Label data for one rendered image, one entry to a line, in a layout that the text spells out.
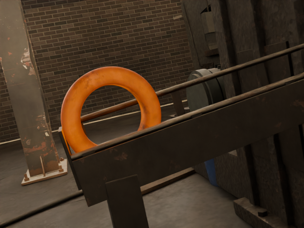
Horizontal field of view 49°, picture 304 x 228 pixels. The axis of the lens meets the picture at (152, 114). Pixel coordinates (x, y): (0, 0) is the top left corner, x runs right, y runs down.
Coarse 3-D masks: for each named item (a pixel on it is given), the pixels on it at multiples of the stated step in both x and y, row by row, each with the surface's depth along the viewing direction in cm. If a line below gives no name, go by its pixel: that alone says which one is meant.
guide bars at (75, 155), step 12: (276, 84) 66; (240, 96) 64; (252, 96) 65; (204, 108) 63; (216, 108) 63; (168, 120) 61; (180, 120) 61; (144, 132) 60; (108, 144) 58; (72, 156) 57; (84, 156) 57
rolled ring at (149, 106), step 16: (80, 80) 58; (96, 80) 59; (112, 80) 60; (128, 80) 61; (144, 80) 62; (80, 96) 58; (144, 96) 62; (64, 112) 58; (80, 112) 59; (144, 112) 62; (160, 112) 63; (64, 128) 58; (80, 128) 59; (144, 128) 62; (80, 144) 59; (96, 144) 62
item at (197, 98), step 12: (192, 72) 208; (204, 72) 197; (204, 84) 192; (216, 84) 191; (192, 96) 212; (204, 96) 193; (216, 96) 189; (192, 108) 217; (228, 156) 169; (204, 168) 207; (216, 168) 189; (228, 168) 173; (216, 180) 193; (228, 180) 176; (240, 180) 163; (240, 192) 166
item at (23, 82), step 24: (0, 0) 283; (0, 24) 284; (24, 24) 317; (0, 48) 286; (24, 48) 289; (24, 72) 291; (24, 96) 293; (24, 120) 294; (48, 120) 327; (24, 144) 296; (48, 144) 300; (48, 168) 302
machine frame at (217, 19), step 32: (224, 0) 132; (256, 0) 111; (288, 0) 94; (224, 32) 133; (256, 32) 112; (288, 32) 97; (224, 64) 145; (288, 64) 103; (256, 160) 137; (288, 160) 114; (256, 192) 142; (288, 192) 120; (256, 224) 137; (288, 224) 121
